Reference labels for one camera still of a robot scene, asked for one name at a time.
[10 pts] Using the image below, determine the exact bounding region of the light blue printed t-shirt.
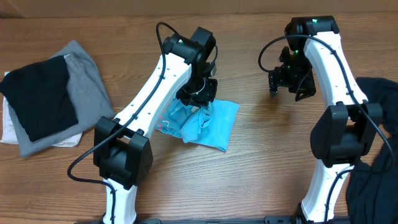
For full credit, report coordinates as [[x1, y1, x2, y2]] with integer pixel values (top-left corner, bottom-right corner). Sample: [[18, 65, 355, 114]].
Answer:
[[155, 99, 239, 152]]

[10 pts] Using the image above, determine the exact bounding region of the black garment at right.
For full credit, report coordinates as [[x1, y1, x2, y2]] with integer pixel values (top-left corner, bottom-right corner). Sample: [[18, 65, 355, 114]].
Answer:
[[345, 77, 398, 224]]

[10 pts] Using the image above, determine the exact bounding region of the white folded garment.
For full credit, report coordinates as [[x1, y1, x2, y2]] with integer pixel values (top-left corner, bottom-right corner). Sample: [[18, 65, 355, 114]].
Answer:
[[0, 72, 83, 148]]

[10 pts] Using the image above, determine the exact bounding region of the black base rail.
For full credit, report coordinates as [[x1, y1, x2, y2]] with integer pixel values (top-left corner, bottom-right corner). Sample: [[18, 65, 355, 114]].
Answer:
[[74, 215, 352, 224]]

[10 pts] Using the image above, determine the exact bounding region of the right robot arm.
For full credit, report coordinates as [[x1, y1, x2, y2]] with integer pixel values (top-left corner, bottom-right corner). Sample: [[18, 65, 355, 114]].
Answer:
[[266, 16, 382, 223]]

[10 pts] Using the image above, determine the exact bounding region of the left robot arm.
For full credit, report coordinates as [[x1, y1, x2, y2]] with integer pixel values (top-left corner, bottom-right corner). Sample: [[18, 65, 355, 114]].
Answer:
[[93, 27, 218, 223]]

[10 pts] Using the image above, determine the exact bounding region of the black folded garment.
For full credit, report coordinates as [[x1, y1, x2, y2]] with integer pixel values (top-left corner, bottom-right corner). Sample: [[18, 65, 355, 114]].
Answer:
[[1, 55, 78, 142]]

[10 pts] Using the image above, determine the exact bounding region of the grey folded garment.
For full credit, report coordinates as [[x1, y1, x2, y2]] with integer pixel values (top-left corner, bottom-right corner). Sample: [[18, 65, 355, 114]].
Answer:
[[9, 40, 115, 157]]

